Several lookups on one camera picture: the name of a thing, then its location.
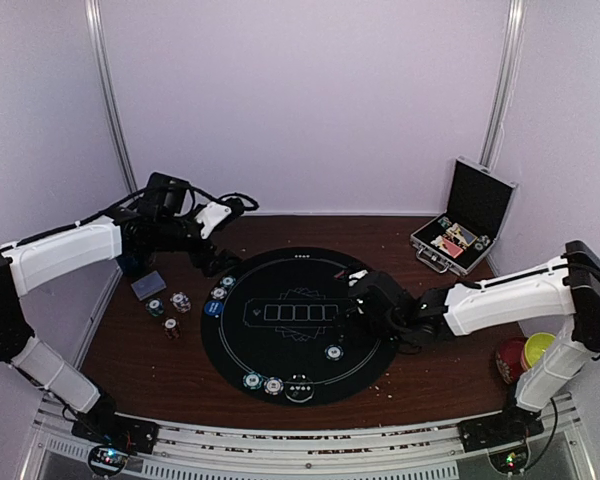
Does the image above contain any green-white single poker chip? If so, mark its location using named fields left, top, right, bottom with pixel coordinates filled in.
left=220, top=276, right=236, bottom=289

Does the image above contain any blue round blind button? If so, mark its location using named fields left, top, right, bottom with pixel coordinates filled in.
left=203, top=300, right=224, bottom=318

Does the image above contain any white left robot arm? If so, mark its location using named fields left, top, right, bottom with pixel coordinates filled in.
left=0, top=172, right=258, bottom=444

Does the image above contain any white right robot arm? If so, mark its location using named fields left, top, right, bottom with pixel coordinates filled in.
left=342, top=241, right=600, bottom=442

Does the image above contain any dark blue ceramic mug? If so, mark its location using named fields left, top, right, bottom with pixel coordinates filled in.
left=116, top=253, right=148, bottom=277

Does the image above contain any blue-backed playing card deck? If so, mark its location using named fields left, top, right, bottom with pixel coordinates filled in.
left=131, top=271, right=166, bottom=301

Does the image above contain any red card deck in case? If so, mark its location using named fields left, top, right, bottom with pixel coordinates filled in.
left=436, top=236, right=464, bottom=258

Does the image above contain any green 50 poker chip stack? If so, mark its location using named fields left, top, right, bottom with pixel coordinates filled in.
left=145, top=298, right=164, bottom=317

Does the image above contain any red patterned bowl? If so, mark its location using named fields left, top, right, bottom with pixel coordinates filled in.
left=495, top=337, right=528, bottom=385

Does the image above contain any red poker chip stack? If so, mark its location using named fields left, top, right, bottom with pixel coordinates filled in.
left=163, top=318, right=181, bottom=340

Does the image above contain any yellow-green plastic bowl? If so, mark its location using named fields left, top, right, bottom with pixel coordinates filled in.
left=521, top=332, right=555, bottom=371

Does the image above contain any black round poker mat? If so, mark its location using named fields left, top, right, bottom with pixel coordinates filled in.
left=200, top=247, right=396, bottom=407

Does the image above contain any aluminium poker chip case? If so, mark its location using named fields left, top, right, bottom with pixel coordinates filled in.
left=410, top=157, right=517, bottom=277

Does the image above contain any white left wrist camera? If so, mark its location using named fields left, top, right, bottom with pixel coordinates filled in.
left=194, top=202, right=232, bottom=240

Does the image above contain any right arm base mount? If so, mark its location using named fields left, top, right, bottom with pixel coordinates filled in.
left=457, top=413, right=545, bottom=452

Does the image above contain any aluminium front rail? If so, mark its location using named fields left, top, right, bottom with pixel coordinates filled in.
left=19, top=392, right=596, bottom=480

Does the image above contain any aluminium right corner post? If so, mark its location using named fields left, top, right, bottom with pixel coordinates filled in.
left=479, top=0, right=526, bottom=170

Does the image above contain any aluminium corner post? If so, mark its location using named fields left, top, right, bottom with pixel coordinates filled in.
left=84, top=0, right=137, bottom=193
left=479, top=0, right=526, bottom=170

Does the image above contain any aluminium left corner post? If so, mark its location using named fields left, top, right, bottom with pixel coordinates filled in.
left=84, top=0, right=137, bottom=193

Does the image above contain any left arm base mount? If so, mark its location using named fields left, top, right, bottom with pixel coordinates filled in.
left=71, top=415, right=159, bottom=454

